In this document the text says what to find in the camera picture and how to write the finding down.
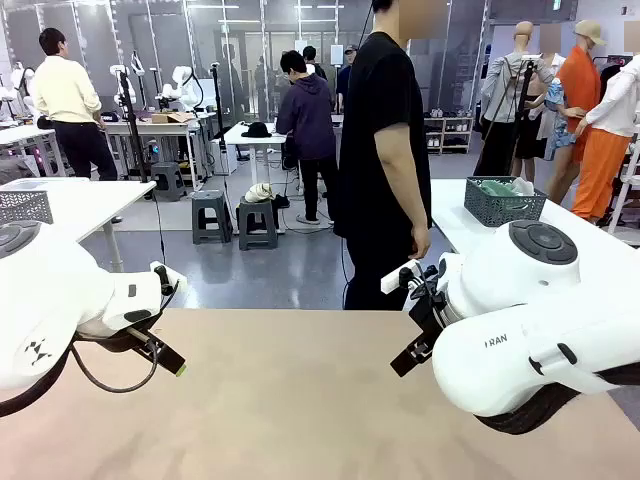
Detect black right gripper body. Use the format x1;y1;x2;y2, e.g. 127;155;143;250
407;292;449;352

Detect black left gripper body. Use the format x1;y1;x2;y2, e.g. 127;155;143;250
75;328;167;358

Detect grey woven plastic basket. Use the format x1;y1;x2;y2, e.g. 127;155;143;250
463;175;548;229

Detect green towel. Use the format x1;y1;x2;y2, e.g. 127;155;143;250
478;178;516;197

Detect person's right forearm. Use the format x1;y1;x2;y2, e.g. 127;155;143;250
387;159;430;231

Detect white table with basket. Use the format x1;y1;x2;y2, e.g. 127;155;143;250
429;178;640;281

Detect grey patterned plastic basket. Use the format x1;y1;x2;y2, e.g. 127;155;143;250
0;189;54;226

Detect person's right hand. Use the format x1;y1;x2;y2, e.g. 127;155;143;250
409;222;433;262

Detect white table with tray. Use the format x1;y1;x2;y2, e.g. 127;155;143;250
0;177;157;274

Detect grey plastic step stool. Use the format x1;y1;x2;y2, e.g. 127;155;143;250
237;195;280;251
149;162;188;202
191;189;234;246

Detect person in black clothes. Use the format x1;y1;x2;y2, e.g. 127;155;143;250
332;0;450;311

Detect wooden shoe shelf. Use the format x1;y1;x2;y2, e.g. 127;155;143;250
423;116;475;155

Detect beige cloth bundle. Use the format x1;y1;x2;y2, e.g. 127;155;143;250
243;182;275;204

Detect white workbench with boxes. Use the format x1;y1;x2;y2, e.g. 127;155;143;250
102;112;217;182

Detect white desk with hat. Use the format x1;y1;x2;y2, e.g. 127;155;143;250
223;121;301;187

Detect figure in blue floral dress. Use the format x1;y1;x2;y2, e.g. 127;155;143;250
537;22;584;206

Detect person in purple hoodie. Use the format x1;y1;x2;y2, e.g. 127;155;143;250
275;49;339;225

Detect mannequin in grey shirt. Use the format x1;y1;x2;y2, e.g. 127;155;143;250
478;20;557;177

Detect black pole stand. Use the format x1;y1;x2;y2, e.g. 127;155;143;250
209;62;236;176

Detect background person with cap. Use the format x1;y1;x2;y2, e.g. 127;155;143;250
335;44;361;115

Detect person in cream shirt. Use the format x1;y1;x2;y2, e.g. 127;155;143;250
30;27;120;182

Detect mannequin in orange jacket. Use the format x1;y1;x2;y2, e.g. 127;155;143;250
554;19;609;164

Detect black-haired background person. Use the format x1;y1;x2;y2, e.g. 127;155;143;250
302;45;327;81

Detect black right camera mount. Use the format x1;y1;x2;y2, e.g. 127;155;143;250
398;264;447;302

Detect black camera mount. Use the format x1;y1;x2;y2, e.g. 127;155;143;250
153;264;180;297
398;264;447;302

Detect thin black left gripper cable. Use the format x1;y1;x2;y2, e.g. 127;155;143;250
69;339;162;394

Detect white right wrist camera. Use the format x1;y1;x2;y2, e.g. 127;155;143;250
380;258;422;295

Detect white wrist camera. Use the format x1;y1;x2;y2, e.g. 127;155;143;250
380;258;422;295
149;260;189;294

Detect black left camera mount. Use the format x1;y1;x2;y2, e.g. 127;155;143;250
153;264;180;297

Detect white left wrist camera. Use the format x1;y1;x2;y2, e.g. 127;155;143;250
149;260;189;294

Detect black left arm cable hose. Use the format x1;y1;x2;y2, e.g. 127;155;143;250
0;344;76;419

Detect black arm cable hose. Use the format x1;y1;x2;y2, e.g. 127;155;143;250
474;362;640;436
0;344;76;419

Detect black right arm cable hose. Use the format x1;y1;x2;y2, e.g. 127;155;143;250
474;362;640;436

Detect black camera tripod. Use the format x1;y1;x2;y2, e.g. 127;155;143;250
113;64;151;184

